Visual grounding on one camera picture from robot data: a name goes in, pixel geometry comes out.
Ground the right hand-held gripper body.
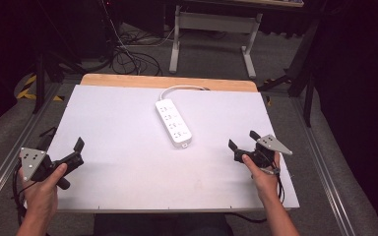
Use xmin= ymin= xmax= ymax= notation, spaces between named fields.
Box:
xmin=233 ymin=134 xmax=293 ymax=169

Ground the white power strip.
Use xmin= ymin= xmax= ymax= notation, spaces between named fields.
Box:
xmin=155 ymin=97 xmax=193 ymax=149

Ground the person's right hand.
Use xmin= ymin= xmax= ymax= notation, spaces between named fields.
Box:
xmin=241 ymin=151 xmax=282 ymax=205

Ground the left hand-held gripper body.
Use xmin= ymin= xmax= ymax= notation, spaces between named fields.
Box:
xmin=19 ymin=147 xmax=85 ymax=191

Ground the person's left hand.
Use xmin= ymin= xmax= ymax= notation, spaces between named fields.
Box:
xmin=17 ymin=162 xmax=69 ymax=220

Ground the yellow black floor tape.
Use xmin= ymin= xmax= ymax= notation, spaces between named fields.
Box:
xmin=16 ymin=74 xmax=65 ymax=102

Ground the white power strip cable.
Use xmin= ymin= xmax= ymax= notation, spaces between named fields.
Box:
xmin=158 ymin=85 xmax=212 ymax=101

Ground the black metal stand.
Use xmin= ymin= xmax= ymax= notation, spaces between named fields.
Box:
xmin=258 ymin=19 xmax=320 ymax=128
xmin=31 ymin=48 xmax=87 ymax=115

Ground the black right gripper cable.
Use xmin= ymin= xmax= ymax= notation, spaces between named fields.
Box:
xmin=259 ymin=166 xmax=286 ymax=205

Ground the aluminium floor rail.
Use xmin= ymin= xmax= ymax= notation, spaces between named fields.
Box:
xmin=289 ymin=96 xmax=357 ymax=236
xmin=0 ymin=82 xmax=63 ymax=214

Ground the person's dark lap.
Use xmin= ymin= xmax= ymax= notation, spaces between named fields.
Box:
xmin=93 ymin=212 xmax=234 ymax=236

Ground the black cable under table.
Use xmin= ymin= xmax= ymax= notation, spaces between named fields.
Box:
xmin=224 ymin=212 xmax=269 ymax=224

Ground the white metal desk frame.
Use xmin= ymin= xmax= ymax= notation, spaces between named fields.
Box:
xmin=168 ymin=4 xmax=264 ymax=80

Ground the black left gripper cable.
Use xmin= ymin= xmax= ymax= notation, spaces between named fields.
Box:
xmin=11 ymin=162 xmax=28 ymax=228

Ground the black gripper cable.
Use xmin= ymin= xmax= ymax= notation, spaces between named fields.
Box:
xmin=259 ymin=166 xmax=286 ymax=205
xmin=11 ymin=162 xmax=28 ymax=228

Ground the tangle of black floor cables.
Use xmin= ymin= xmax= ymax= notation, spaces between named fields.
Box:
xmin=109 ymin=19 xmax=175 ymax=77

